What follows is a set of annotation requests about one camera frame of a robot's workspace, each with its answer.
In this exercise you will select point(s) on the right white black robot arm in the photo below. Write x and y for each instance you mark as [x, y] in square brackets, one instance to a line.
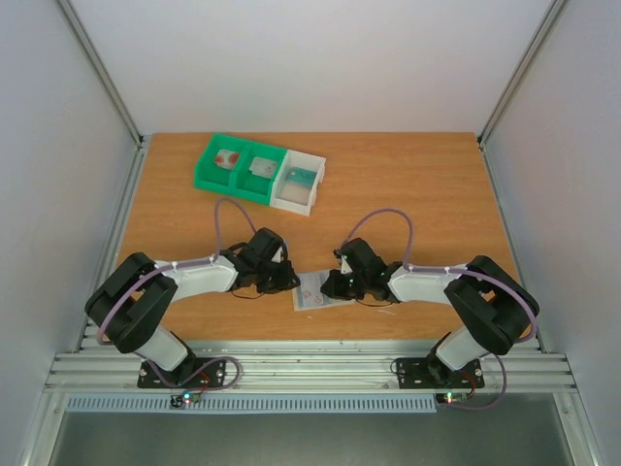
[496, 311]

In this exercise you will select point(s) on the grey card in bin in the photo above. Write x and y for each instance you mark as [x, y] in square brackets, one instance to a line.
[263, 167]

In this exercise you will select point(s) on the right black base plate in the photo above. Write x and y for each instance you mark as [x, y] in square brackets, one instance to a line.
[421, 372]

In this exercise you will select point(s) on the green bin far left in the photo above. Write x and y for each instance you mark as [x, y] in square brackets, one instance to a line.
[213, 177]

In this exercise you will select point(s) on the left controller board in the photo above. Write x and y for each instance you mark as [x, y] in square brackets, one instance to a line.
[184, 400]

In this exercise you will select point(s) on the aluminium frame post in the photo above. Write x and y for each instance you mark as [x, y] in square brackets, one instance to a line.
[543, 31]
[93, 57]

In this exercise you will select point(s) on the green bin middle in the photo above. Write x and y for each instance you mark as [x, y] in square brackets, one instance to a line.
[254, 188]

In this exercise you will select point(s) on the right controller board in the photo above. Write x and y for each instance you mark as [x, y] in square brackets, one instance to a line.
[451, 397]

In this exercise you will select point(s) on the right aluminium frame post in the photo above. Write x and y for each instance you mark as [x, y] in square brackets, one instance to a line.
[543, 31]

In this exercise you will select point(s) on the white bin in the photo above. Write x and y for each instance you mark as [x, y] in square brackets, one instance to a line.
[293, 198]

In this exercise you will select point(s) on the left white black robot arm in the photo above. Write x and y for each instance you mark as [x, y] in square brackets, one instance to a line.
[129, 306]

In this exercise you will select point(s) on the green bin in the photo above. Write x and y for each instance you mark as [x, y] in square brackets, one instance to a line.
[213, 177]
[254, 188]

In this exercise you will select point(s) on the grey slotted cable duct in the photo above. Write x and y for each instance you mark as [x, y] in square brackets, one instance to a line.
[257, 404]

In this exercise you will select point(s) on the controller board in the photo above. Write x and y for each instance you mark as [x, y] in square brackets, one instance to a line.
[184, 400]
[451, 397]

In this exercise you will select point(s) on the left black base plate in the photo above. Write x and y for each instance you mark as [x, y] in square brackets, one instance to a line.
[204, 371]

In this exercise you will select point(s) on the teal card in bin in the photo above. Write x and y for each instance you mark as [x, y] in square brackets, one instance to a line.
[302, 177]

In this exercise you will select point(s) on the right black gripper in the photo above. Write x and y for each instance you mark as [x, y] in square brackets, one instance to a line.
[343, 286]

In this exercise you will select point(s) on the aluminium front rail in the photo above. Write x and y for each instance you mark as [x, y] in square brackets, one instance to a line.
[314, 366]

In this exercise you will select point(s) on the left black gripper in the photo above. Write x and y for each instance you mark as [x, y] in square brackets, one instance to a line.
[286, 282]

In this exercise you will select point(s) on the card with red circles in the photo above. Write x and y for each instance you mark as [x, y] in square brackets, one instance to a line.
[226, 159]

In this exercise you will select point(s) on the left aluminium frame post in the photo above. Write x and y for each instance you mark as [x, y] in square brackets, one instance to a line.
[93, 57]

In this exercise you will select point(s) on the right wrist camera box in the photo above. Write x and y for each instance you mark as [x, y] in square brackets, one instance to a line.
[345, 267]

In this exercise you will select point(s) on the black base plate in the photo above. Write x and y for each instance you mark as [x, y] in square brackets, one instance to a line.
[204, 371]
[421, 372]

